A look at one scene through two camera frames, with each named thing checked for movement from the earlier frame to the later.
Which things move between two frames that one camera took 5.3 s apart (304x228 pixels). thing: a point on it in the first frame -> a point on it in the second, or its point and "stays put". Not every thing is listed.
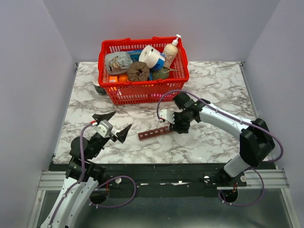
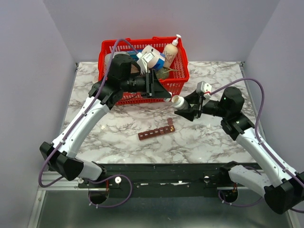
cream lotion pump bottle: (170, 52) stays put
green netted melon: (161, 73) stays put
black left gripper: (121, 135) -> (154, 88)
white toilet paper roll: (149, 55) stays put
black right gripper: (177, 127) -> (193, 98)
